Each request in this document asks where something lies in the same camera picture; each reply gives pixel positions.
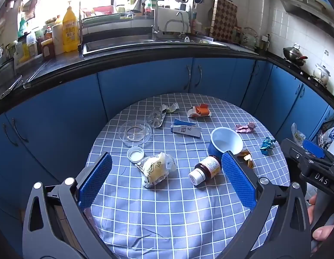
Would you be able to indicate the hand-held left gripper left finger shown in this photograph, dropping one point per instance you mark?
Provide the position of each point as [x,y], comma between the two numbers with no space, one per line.
[95,178]

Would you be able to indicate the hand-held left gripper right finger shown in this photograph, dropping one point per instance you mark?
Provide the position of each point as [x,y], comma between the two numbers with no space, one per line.
[238,179]

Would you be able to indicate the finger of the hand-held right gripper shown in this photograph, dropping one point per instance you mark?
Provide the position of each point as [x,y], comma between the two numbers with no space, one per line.
[314,149]

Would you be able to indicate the yellow cardboard box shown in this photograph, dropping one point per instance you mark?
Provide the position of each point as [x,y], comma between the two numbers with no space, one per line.
[246,157]

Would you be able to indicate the brown medicine bottle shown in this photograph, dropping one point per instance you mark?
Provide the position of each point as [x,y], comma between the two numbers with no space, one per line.
[207,168]

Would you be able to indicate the blue paper cup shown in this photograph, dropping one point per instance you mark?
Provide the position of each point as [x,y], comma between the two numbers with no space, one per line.
[226,140]

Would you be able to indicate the teal foil wrapper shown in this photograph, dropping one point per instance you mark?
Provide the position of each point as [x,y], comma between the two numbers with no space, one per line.
[267,146]

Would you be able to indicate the person's right hand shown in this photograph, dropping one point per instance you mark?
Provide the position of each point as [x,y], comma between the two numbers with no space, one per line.
[322,233]

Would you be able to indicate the white plastic bag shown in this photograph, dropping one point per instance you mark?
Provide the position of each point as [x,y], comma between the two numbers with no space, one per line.
[333,135]

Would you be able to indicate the white bottle cap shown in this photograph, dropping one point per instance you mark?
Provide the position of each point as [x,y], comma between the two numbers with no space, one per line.
[135,155]

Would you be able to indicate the pink crumpled wrapper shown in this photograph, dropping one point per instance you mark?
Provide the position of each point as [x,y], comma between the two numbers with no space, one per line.
[245,128]

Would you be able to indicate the clear plastic lid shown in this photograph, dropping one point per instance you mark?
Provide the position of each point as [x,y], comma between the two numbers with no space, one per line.
[134,134]

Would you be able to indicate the clear plastic food bag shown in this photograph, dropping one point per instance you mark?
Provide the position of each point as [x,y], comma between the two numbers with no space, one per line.
[155,168]

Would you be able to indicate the flattened blue white box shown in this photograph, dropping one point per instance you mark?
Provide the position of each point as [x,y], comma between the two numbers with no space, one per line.
[186,130]

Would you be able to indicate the white ceramic pot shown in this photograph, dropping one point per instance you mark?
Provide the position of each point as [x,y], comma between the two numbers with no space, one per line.
[322,74]

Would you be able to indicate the blue kitchen base cabinet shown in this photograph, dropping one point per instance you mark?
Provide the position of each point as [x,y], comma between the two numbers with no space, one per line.
[61,108]

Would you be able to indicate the orange white carton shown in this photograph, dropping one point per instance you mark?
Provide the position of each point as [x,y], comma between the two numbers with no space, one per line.
[200,110]

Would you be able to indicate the silver blister pack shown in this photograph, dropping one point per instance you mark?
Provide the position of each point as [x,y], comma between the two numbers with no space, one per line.
[157,117]

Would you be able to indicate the black kitchen countertop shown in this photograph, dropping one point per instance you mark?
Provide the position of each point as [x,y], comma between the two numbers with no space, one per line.
[129,62]

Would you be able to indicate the pale green kettle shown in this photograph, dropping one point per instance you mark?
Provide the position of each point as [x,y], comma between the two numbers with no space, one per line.
[248,39]

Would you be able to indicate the brown sauce bottle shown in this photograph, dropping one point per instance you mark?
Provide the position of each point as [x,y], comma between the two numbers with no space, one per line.
[47,47]

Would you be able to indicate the steel range hood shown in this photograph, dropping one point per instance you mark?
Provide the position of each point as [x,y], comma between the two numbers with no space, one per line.
[304,6]

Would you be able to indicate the stainless steel sink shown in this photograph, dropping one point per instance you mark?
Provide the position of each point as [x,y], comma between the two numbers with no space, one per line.
[145,43]

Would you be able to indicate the white plastic container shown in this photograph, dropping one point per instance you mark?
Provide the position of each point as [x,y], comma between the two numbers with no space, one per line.
[57,39]

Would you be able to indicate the yellow detergent bottle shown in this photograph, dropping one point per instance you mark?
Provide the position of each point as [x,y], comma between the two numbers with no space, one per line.
[70,29]

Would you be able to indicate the checkered cutting board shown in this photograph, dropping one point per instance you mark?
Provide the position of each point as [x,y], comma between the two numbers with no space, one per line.
[223,19]

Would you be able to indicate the dish drainer rack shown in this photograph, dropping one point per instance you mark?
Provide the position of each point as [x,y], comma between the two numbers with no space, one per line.
[107,19]

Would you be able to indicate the small steel faucet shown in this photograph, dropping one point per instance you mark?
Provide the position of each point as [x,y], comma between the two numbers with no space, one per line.
[181,24]

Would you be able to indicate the tall steel faucet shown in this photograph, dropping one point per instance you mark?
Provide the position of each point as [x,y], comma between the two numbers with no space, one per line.
[155,19]

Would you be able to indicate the white countertop appliance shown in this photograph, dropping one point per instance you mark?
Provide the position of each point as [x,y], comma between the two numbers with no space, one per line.
[169,16]

